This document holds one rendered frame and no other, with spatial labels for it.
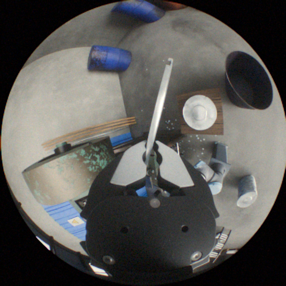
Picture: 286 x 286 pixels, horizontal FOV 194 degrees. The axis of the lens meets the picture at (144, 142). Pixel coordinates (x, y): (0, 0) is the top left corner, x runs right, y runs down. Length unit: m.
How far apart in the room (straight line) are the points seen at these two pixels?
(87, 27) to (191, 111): 3.01
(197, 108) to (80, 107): 1.99
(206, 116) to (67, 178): 0.92
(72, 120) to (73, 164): 1.63
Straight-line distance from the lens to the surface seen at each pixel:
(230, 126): 1.14
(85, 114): 1.98
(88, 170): 0.41
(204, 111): 0.75
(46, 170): 0.41
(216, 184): 0.60
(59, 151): 0.72
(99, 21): 2.94
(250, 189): 1.26
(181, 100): 0.84
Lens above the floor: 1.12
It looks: 37 degrees down
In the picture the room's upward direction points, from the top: 112 degrees counter-clockwise
